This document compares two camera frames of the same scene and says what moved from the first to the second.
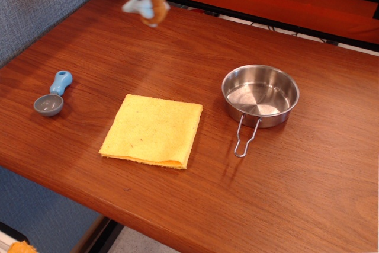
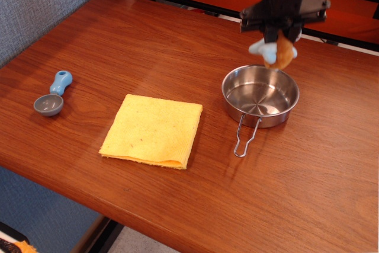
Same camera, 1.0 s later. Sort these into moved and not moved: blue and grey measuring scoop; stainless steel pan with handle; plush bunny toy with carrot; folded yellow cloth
Moved: plush bunny toy with carrot
Not moved: blue and grey measuring scoop; stainless steel pan with handle; folded yellow cloth
